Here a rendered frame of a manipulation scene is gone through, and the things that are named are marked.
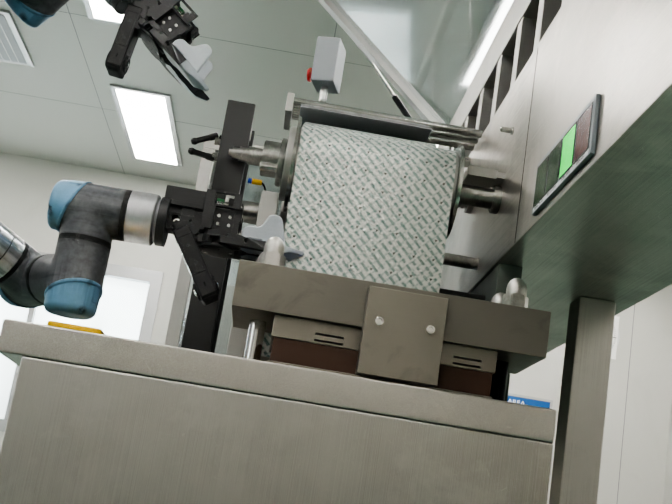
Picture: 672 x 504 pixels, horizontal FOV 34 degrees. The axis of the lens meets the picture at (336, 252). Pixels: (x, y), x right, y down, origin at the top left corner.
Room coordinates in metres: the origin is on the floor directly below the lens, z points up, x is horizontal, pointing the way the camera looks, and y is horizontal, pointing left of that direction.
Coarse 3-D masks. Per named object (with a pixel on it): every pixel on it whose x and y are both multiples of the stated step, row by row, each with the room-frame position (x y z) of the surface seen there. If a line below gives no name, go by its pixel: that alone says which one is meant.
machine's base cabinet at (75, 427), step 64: (64, 384) 1.29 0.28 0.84; (128, 384) 1.29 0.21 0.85; (192, 384) 1.30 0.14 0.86; (64, 448) 1.29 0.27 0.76; (128, 448) 1.29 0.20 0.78; (192, 448) 1.30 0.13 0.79; (256, 448) 1.30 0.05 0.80; (320, 448) 1.30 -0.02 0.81; (384, 448) 1.30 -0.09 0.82; (448, 448) 1.31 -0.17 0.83; (512, 448) 1.31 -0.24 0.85
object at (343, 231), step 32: (320, 192) 1.56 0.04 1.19; (352, 192) 1.56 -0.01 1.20; (288, 224) 1.55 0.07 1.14; (320, 224) 1.56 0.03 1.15; (352, 224) 1.56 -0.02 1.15; (384, 224) 1.56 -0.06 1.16; (416, 224) 1.56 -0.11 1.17; (320, 256) 1.56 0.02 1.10; (352, 256) 1.56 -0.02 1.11; (384, 256) 1.56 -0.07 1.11; (416, 256) 1.56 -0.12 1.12; (416, 288) 1.56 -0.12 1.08
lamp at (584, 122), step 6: (588, 108) 1.14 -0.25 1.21; (588, 114) 1.13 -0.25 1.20; (582, 120) 1.16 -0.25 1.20; (588, 120) 1.13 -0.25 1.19; (582, 126) 1.15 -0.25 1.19; (588, 126) 1.13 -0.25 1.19; (582, 132) 1.15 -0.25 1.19; (588, 132) 1.13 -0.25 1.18; (576, 138) 1.18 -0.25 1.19; (582, 138) 1.15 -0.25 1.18; (576, 144) 1.17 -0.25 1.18; (582, 144) 1.15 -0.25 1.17; (576, 150) 1.17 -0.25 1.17; (582, 150) 1.14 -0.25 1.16; (576, 156) 1.17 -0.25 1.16
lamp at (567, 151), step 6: (570, 132) 1.21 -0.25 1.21; (564, 138) 1.23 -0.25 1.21; (570, 138) 1.20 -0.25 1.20; (564, 144) 1.23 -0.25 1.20; (570, 144) 1.20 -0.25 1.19; (564, 150) 1.22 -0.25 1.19; (570, 150) 1.20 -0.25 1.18; (564, 156) 1.22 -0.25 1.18; (570, 156) 1.19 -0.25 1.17; (564, 162) 1.22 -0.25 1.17; (570, 162) 1.19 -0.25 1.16; (564, 168) 1.22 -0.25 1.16
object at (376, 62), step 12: (324, 0) 2.49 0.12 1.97; (336, 12) 2.49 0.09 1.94; (348, 24) 2.49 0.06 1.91; (360, 36) 2.49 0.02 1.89; (360, 48) 2.52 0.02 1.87; (372, 60) 2.51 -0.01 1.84; (384, 72) 2.51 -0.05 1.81; (384, 84) 2.53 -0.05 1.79; (396, 84) 2.50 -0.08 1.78; (396, 96) 2.53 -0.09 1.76; (408, 96) 2.50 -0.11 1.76; (420, 108) 2.50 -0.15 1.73; (432, 120) 2.50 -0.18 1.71
